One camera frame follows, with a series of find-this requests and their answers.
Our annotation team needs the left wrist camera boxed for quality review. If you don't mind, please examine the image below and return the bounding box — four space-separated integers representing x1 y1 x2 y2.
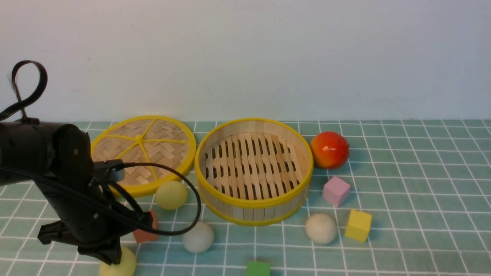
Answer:
93 159 125 183

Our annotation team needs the bamboo steamer tray yellow rim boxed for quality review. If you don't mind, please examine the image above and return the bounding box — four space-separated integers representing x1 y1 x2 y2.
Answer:
194 118 314 227

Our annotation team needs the pink foam cube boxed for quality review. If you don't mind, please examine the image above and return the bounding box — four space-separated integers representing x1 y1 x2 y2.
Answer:
321 176 351 208

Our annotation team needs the orange foam cube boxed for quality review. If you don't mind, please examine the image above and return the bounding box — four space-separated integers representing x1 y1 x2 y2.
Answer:
133 210 158 243

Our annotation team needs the green checkered tablecloth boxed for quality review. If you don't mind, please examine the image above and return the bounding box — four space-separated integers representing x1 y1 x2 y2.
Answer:
0 120 491 276

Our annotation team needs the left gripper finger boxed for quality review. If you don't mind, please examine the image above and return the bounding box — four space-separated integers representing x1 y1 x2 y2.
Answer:
92 246 122 265

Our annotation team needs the red orange pomegranate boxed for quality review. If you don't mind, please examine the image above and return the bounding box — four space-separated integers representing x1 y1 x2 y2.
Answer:
310 131 350 170

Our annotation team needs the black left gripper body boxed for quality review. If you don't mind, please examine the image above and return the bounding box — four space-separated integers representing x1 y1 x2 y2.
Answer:
37 177 153 255

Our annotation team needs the green foam cube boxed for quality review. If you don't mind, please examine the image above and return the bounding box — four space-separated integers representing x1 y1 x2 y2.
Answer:
247 261 271 276

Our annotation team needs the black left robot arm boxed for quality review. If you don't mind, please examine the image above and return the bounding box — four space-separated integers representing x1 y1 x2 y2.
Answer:
0 119 155 265

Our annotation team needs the white bun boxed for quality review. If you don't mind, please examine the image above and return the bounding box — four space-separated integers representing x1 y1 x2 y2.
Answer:
305 213 338 246
182 221 214 253

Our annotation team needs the woven bamboo steamer lid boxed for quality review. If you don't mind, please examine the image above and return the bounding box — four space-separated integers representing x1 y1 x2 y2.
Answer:
91 115 197 198

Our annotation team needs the yellow foam cube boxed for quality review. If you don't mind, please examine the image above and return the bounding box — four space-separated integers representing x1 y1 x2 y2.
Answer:
344 209 373 243

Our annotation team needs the yellow-green bun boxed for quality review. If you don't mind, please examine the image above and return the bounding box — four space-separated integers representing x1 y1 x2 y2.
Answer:
99 247 137 276
155 181 188 210

